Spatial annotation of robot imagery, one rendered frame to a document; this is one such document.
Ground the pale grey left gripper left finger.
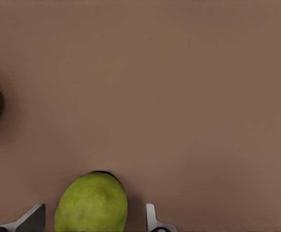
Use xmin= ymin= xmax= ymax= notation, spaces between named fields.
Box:
xmin=0 ymin=203 xmax=46 ymax=232

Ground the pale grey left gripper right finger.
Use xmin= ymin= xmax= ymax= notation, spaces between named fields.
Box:
xmin=146 ymin=203 xmax=177 ymax=232

